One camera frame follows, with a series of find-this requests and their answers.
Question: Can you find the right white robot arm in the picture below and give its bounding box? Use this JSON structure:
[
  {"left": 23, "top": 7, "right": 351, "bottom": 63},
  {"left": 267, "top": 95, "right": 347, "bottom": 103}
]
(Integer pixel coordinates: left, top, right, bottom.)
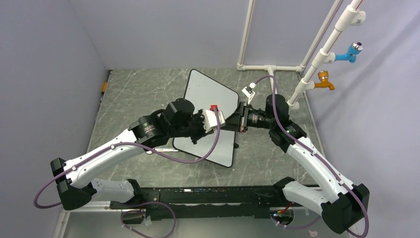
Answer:
[{"left": 223, "top": 94, "right": 370, "bottom": 238}]

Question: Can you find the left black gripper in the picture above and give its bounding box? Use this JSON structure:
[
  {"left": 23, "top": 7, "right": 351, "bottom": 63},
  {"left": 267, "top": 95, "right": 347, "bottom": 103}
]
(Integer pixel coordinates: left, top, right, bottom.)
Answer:
[{"left": 170, "top": 109, "right": 214, "bottom": 145}]

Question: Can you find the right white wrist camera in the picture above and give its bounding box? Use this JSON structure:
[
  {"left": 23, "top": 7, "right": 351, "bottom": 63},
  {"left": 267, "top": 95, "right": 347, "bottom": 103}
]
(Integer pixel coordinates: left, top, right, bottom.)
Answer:
[{"left": 242, "top": 82, "right": 256, "bottom": 105}]

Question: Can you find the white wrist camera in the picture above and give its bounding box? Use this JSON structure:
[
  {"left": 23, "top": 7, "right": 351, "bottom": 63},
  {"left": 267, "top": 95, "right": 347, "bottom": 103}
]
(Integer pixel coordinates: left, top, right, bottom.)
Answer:
[
  {"left": 242, "top": 82, "right": 256, "bottom": 105},
  {"left": 202, "top": 105, "right": 226, "bottom": 133}
]

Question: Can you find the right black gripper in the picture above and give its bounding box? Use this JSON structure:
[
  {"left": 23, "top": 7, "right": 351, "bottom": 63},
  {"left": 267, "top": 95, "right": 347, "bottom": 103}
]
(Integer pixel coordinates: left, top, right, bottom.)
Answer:
[{"left": 217, "top": 102, "right": 275, "bottom": 133}]

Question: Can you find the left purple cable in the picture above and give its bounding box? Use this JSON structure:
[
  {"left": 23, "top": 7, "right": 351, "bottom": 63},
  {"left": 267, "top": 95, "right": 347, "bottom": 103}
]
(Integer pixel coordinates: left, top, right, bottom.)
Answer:
[{"left": 33, "top": 110, "right": 222, "bottom": 210}]

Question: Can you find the orange tap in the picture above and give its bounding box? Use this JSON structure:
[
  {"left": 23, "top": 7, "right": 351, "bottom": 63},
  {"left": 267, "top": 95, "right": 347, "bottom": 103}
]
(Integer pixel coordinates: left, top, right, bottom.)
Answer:
[{"left": 314, "top": 70, "right": 335, "bottom": 91}]

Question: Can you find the white pvc pipe frame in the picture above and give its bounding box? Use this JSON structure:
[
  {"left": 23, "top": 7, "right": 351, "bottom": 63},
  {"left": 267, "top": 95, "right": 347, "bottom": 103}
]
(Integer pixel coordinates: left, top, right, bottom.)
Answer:
[{"left": 237, "top": 0, "right": 367, "bottom": 111}]

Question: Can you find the black-framed whiteboard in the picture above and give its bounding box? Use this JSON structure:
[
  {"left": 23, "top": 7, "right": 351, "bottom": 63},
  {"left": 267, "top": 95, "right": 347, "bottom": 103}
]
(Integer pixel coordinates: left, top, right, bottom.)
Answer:
[{"left": 172, "top": 69, "right": 239, "bottom": 168}]

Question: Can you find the silver wrench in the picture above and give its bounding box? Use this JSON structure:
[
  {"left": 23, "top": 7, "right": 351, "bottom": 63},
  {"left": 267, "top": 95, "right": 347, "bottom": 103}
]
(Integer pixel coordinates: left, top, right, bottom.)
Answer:
[{"left": 146, "top": 148, "right": 179, "bottom": 154}]

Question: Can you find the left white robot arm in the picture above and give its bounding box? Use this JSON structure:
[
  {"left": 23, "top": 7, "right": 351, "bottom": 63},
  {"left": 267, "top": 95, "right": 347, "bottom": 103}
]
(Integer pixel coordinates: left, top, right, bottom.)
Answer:
[{"left": 51, "top": 99, "right": 218, "bottom": 210}]

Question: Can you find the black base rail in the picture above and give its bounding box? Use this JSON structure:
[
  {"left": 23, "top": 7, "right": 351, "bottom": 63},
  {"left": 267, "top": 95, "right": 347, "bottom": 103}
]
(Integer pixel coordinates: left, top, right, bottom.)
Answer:
[{"left": 109, "top": 185, "right": 309, "bottom": 224}]

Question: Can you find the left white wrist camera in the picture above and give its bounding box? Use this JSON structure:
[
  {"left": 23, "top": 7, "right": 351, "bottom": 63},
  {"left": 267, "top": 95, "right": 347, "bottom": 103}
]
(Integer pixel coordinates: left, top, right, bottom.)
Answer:
[{"left": 202, "top": 105, "right": 226, "bottom": 133}]

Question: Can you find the blue tap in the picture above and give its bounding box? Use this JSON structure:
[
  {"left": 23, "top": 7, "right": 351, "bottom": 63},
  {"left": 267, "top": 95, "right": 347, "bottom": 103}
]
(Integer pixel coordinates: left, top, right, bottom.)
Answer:
[{"left": 334, "top": 42, "right": 363, "bottom": 63}]

